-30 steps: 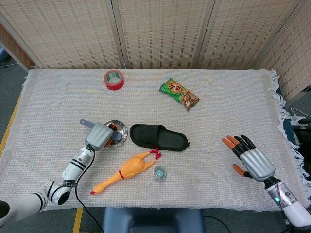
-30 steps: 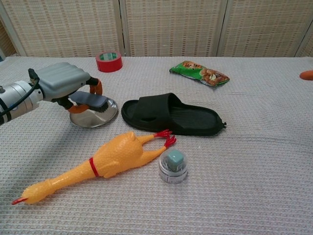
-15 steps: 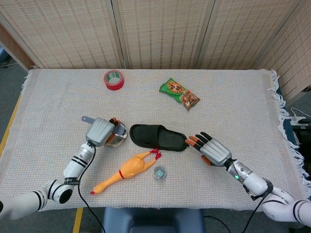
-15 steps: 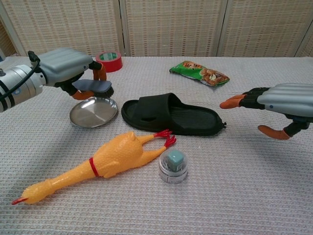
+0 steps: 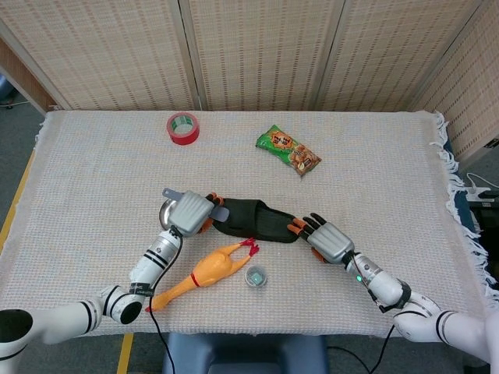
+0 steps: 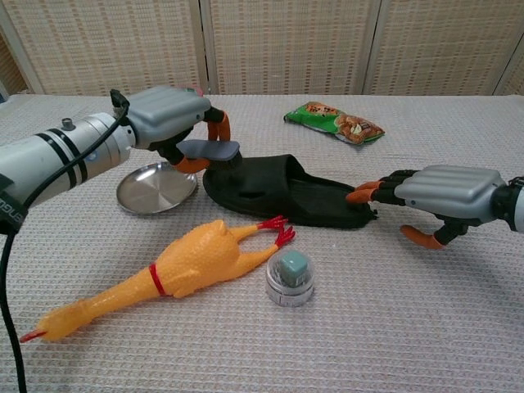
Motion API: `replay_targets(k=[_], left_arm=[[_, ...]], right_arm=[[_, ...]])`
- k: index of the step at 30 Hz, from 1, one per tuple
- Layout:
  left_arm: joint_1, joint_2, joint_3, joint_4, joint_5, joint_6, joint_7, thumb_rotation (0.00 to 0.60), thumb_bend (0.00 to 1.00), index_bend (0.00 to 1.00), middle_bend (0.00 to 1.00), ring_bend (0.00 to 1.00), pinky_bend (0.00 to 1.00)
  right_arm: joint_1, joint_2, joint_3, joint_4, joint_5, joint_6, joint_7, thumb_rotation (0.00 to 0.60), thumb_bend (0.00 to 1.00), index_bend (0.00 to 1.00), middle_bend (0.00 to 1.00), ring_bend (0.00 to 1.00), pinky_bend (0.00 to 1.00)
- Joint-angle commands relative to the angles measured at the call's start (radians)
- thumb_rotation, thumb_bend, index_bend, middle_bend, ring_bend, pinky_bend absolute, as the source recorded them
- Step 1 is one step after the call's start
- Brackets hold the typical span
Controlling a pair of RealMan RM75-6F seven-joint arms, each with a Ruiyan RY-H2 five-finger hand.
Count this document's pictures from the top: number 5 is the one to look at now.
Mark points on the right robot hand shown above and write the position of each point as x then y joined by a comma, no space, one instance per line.
327,239

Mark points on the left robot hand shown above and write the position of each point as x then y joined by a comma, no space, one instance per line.
193,214

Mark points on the black slipper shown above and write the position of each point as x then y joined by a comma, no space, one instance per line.
257,224

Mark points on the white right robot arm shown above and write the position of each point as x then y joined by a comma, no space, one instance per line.
421,308

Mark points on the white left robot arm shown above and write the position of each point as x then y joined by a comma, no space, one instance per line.
97,296

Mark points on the round steel plate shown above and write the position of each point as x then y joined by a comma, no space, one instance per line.
165,214

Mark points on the yellow rubber chicken toy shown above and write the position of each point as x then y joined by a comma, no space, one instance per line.
206,274

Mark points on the white woven tablecloth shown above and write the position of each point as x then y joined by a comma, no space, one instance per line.
241,163

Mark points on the small clear plastic cup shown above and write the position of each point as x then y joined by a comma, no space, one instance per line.
255,277

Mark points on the red tape roll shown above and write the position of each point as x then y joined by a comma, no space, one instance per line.
183,129

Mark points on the green snack bag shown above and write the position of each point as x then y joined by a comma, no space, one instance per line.
288,150

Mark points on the white power strip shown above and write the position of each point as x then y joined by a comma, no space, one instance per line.
479,192

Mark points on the bamboo folding screen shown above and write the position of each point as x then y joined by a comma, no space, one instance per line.
249,54

